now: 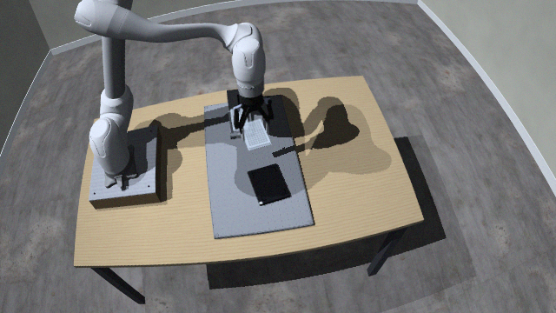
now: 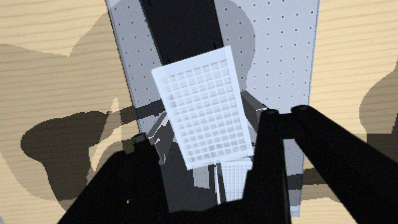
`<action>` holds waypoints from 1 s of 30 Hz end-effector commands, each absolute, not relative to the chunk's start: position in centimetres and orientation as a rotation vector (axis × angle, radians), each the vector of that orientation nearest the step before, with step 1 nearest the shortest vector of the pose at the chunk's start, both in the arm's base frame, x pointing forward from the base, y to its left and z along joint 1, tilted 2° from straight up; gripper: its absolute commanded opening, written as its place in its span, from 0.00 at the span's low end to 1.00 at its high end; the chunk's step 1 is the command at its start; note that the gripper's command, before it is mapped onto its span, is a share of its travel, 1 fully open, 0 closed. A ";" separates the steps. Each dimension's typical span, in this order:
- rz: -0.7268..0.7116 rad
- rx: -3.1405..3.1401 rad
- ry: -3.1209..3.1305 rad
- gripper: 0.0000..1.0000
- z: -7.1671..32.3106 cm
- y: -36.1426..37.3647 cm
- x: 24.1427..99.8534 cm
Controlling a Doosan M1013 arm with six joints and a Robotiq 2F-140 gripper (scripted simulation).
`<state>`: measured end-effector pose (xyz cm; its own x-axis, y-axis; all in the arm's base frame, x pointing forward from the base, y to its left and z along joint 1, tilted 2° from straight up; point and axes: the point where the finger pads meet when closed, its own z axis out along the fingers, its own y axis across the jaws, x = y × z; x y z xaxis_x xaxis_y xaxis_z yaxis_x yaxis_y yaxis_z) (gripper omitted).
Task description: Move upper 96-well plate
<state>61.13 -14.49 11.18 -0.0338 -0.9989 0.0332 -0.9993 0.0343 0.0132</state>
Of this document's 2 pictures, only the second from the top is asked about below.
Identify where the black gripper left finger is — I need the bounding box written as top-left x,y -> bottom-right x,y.
57,112 -> 175,224

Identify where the grey rectangular base plate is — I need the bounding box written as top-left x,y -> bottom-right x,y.
106,0 -> 321,217

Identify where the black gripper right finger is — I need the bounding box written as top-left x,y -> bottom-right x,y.
237,90 -> 398,224

